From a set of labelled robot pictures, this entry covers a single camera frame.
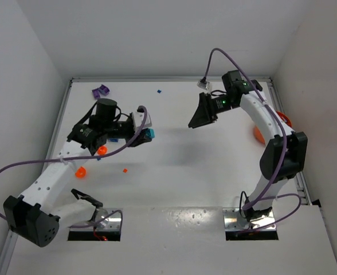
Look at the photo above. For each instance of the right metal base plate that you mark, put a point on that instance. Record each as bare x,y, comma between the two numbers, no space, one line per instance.
234,222

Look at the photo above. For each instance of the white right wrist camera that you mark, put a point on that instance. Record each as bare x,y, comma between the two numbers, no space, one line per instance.
204,84

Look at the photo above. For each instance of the orange round lego lower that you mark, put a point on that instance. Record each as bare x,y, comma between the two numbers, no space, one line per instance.
81,172

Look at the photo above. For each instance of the metal base plate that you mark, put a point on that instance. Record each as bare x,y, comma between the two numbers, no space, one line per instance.
106,219
234,222

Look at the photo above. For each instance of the teal square lego brick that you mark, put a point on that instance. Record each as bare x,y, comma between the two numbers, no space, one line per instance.
150,133

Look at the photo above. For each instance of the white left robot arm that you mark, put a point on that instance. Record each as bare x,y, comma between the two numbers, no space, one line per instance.
99,134

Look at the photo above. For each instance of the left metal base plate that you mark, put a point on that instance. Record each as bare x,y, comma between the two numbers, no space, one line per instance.
106,219

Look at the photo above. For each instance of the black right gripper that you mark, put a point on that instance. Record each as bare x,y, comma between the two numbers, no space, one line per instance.
208,107

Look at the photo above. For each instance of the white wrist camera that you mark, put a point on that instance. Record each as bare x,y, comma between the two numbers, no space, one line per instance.
137,118
204,84

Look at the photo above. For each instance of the orange round lego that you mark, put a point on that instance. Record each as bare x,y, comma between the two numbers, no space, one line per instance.
102,150
81,172

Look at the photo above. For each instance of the purple lego brick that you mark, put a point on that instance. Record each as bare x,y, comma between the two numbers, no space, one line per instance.
102,90

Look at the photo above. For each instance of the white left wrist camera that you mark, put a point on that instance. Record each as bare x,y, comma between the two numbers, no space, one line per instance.
137,118

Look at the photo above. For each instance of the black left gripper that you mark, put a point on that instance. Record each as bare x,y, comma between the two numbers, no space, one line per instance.
138,138

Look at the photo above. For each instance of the orange round sorting container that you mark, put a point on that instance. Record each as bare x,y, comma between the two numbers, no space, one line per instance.
266,127

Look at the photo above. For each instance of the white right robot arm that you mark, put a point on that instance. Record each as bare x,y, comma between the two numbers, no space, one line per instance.
285,149

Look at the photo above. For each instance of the orange round lego upper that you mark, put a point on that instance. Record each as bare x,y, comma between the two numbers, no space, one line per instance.
102,150

